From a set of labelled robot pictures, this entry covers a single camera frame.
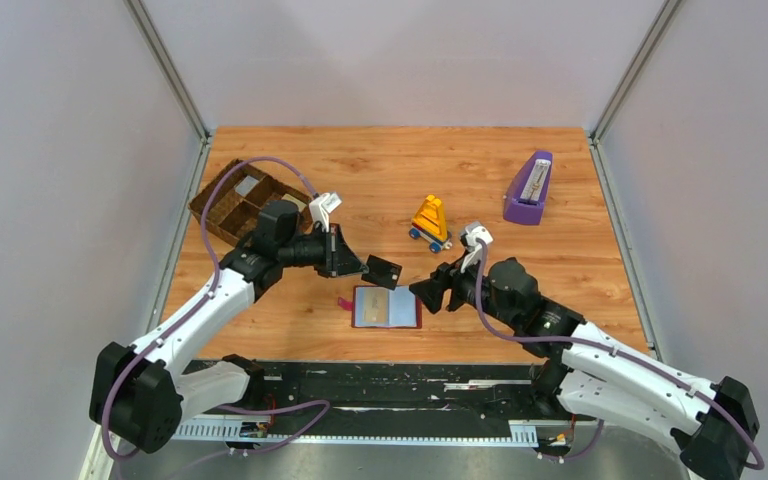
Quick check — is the brown woven divided basket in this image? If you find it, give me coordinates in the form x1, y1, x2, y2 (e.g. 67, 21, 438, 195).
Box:
206, 165, 312, 246

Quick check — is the purple metronome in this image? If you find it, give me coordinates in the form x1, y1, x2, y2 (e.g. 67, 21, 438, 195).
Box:
502, 150, 553, 226

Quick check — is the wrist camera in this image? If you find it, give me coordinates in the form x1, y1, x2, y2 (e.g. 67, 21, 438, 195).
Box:
308, 192, 342, 232
459, 221, 494, 273

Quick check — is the gold card in basket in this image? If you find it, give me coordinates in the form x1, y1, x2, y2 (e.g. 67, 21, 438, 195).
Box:
281, 194, 308, 212

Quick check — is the yellow toy truck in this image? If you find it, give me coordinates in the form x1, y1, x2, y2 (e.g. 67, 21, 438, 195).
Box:
408, 194, 452, 253

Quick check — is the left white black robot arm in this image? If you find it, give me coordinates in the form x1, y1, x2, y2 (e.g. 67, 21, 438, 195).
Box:
89, 193, 369, 453

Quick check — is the silver card in basket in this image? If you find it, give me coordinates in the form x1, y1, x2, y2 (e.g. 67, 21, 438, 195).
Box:
234, 176, 260, 197

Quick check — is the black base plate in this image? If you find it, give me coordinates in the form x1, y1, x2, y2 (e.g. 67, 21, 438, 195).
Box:
238, 360, 572, 437

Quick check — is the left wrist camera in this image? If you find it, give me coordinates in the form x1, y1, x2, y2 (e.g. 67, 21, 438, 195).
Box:
308, 192, 342, 232

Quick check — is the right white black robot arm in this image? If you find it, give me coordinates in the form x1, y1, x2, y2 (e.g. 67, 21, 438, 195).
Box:
409, 258, 765, 479

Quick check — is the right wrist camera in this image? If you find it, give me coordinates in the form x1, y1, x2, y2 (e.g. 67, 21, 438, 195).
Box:
459, 221, 494, 273

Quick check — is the gold card in holder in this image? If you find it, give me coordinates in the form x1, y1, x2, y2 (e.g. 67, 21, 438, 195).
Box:
362, 287, 389, 327

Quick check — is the red leather card holder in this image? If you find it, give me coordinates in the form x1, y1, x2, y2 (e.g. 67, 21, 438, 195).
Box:
337, 285, 422, 329

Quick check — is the white slotted cable duct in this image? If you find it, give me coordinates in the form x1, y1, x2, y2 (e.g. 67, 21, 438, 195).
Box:
172, 419, 539, 448

